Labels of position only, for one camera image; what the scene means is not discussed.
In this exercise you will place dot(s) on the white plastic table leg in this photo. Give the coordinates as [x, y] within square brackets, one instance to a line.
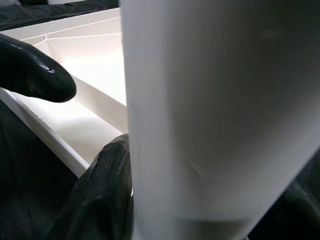
[212, 100]

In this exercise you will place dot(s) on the black table cloth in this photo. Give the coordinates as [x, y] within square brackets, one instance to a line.
[25, 162]

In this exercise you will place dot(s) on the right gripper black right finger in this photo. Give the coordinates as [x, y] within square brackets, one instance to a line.
[300, 217]

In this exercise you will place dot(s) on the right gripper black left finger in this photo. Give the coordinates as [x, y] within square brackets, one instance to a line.
[100, 200]

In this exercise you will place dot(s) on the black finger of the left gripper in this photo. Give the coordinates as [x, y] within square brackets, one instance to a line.
[32, 72]

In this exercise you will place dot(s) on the white plastic children table top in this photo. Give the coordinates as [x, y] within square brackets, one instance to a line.
[95, 62]

